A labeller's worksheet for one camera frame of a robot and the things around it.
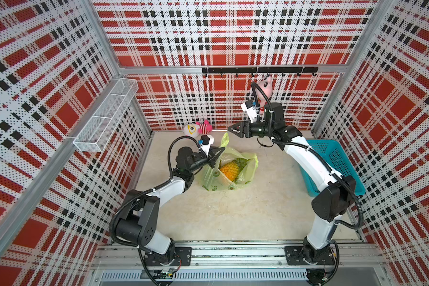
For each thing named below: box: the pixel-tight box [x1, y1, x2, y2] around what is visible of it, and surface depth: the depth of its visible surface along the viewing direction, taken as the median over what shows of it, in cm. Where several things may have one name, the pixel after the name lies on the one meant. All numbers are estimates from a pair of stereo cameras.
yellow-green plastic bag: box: [201, 131, 260, 192], surface depth 86 cm
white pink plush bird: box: [182, 119, 213, 138], surface depth 117 cm
